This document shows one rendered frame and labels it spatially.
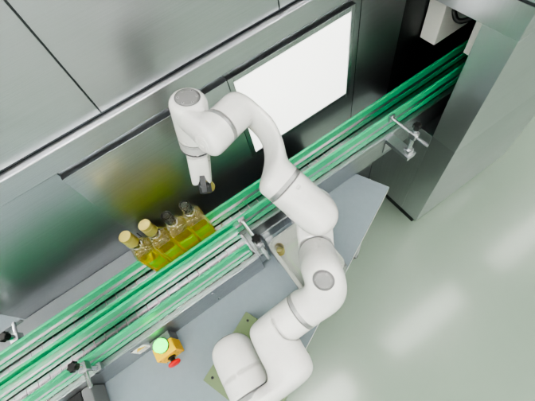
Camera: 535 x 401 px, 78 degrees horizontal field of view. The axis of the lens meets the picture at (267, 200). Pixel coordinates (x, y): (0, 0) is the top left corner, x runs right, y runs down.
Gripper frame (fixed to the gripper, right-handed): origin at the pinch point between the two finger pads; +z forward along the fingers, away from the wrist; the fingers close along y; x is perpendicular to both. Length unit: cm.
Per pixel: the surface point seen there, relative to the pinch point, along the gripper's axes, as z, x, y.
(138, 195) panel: 10.0, -19.7, -5.2
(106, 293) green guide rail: 36, -37, 13
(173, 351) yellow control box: 41, -18, 34
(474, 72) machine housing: -9, 86, -21
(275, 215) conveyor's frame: 28.2, 21.6, -1.4
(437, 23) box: -8, 87, -48
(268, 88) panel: -7.7, 21.8, -24.2
